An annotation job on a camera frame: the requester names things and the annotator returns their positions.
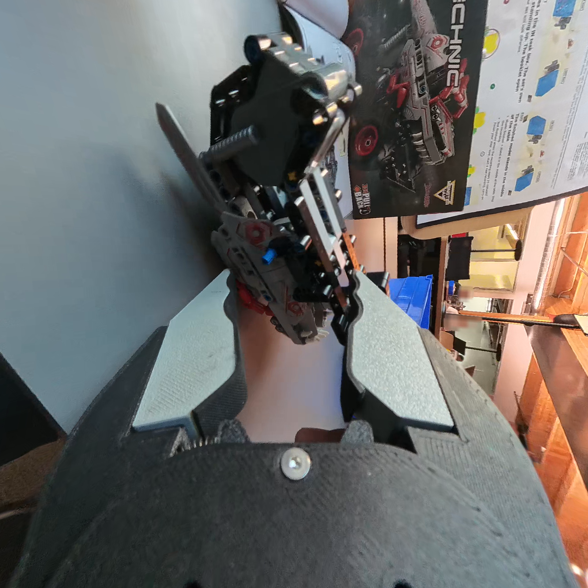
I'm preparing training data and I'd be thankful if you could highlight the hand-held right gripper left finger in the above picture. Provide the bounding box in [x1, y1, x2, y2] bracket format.
[132, 269, 248, 438]

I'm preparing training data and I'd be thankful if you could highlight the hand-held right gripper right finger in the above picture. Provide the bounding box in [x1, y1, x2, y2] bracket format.
[341, 270, 460, 448]

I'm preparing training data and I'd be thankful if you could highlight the grey black lego vehicle model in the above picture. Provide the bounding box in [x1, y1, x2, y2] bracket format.
[154, 32, 368, 347]

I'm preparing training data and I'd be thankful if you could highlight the dark lego set box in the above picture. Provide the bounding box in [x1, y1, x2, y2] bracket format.
[342, 0, 490, 220]

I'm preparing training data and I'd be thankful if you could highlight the open lego instruction booklet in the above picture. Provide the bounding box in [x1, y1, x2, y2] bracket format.
[277, 0, 358, 217]

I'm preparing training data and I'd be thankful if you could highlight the person's right hand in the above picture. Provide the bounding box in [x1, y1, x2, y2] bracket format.
[295, 427, 346, 444]

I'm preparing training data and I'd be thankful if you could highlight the blue plastic bin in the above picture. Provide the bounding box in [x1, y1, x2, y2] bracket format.
[388, 274, 435, 330]

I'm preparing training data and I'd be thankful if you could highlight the wooden counter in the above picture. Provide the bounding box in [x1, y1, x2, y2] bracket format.
[514, 193, 588, 579]

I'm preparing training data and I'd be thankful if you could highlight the white printed paper sheet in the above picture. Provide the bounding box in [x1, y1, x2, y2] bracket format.
[462, 0, 588, 217]

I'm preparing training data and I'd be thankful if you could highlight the black round pedestal table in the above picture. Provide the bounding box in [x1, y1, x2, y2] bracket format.
[472, 238, 524, 263]

